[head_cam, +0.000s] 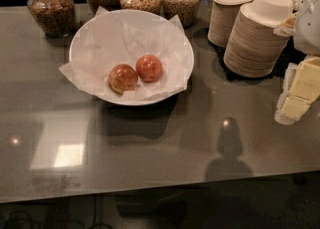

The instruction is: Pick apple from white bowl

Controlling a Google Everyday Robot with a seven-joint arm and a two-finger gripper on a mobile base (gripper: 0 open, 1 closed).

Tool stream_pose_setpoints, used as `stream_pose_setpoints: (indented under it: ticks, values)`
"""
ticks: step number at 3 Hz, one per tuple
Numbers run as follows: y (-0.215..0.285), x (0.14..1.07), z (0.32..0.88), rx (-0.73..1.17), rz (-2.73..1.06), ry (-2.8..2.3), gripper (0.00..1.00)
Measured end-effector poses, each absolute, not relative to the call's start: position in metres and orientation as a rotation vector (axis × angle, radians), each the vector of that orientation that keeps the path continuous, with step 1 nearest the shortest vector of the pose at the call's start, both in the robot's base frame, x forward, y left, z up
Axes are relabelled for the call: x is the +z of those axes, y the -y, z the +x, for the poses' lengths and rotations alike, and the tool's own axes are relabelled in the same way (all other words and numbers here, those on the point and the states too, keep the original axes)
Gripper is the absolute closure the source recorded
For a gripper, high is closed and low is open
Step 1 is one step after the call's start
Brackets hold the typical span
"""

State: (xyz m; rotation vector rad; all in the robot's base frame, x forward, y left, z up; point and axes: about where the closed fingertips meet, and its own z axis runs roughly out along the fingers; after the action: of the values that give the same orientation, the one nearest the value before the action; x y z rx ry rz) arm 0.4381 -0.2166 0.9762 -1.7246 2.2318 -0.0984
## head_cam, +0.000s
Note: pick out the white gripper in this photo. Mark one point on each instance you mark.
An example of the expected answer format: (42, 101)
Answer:
(309, 30)

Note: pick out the white bowl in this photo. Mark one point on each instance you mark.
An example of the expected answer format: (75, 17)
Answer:
(100, 39)

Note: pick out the left red yellow apple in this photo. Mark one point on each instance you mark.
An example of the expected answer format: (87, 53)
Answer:
(122, 78)

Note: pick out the front stack paper bowls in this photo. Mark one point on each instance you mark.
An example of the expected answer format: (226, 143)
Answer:
(253, 48)

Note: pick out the stack paper bowls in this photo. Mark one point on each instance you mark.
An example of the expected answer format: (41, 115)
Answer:
(223, 15)
(253, 48)

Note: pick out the back stack paper bowls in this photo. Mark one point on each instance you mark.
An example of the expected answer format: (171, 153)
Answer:
(223, 15)

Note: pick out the white paper liner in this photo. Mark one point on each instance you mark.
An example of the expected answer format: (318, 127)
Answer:
(110, 43)

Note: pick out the left glass cereal jar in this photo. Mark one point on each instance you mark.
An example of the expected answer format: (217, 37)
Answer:
(56, 18)

